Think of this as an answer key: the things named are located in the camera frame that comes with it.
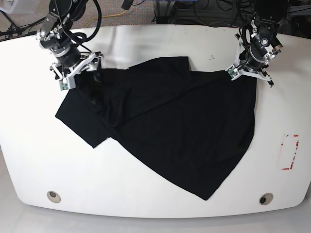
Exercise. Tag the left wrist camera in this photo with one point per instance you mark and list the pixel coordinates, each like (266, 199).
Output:
(233, 73)

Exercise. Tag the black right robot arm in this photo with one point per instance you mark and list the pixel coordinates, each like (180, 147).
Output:
(75, 9)

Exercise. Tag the table grommet hole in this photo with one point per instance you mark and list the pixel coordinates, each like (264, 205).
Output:
(266, 199)
(53, 197)

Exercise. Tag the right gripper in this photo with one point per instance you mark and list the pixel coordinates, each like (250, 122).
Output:
(55, 36)

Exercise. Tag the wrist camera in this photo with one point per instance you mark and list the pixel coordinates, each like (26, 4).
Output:
(233, 73)
(67, 83)

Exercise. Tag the black T-shirt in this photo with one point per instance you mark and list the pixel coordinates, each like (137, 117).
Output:
(190, 127)

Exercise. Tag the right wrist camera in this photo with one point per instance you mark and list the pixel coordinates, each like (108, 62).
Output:
(67, 83)

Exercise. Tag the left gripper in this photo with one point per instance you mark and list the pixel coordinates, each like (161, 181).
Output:
(257, 47)

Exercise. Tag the red tape rectangle marking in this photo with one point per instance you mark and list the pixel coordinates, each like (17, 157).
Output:
(288, 150)

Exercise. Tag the left table grommet hole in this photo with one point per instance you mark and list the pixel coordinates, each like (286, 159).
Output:
(53, 197)

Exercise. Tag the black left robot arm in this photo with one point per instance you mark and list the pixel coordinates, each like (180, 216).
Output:
(274, 10)

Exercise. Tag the right table grommet hole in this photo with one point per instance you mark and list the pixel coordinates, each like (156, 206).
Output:
(266, 199)

